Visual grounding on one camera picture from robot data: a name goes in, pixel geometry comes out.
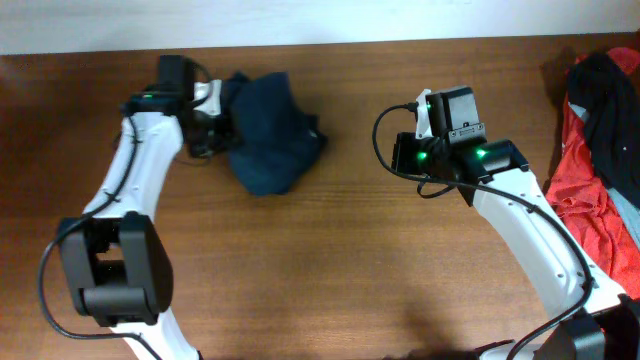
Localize dark navy blue shorts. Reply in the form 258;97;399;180
221;72;328;196

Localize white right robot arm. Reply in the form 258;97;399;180
391;86;639;359

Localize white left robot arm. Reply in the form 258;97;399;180
39;55;234;359

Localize red mesh shirt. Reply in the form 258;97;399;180
546;47;639;298

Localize black garment on pile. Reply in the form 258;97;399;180
568;53;639;206

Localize light grey garment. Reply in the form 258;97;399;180
569;103;640;247

